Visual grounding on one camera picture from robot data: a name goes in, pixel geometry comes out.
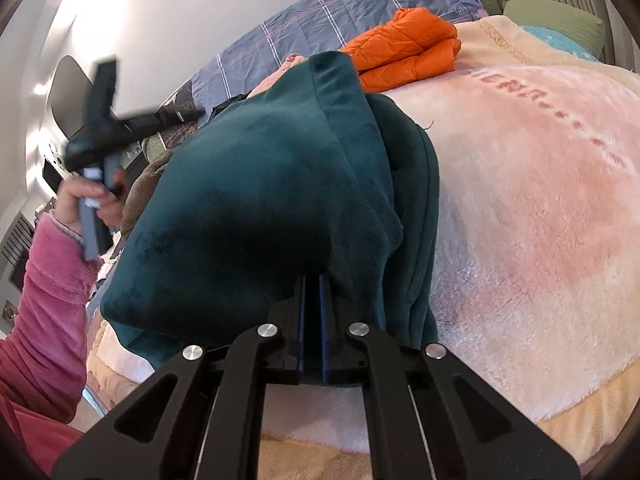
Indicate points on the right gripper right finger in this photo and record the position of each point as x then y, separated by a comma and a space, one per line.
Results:
429, 416

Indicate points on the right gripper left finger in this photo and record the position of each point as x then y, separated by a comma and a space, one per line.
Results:
200, 415

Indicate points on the dark green fleece sweatshirt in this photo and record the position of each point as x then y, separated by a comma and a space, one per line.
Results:
312, 177

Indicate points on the left forearm pink sleeve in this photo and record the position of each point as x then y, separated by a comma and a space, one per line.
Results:
43, 359

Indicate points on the person left hand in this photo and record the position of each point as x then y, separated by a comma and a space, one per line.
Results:
110, 206

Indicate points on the green striped pillow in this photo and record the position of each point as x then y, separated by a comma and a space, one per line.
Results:
153, 147

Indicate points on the brown fleece garment folded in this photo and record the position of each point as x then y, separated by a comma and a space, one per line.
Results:
141, 193

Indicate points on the dark floral bedspread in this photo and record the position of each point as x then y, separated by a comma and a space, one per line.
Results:
173, 120

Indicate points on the black jacket folded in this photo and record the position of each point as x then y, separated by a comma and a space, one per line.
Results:
218, 109

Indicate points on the pink quilted jacket folded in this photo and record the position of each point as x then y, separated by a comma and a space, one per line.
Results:
291, 60

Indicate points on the blue plaid duvet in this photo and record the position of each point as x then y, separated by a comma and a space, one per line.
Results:
307, 27

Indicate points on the pink cream plush blanket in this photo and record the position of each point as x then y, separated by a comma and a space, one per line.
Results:
537, 255

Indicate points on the orange puffer jacket folded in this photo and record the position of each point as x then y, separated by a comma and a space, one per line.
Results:
414, 45

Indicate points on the arched wall mirror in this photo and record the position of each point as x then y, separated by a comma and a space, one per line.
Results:
68, 96

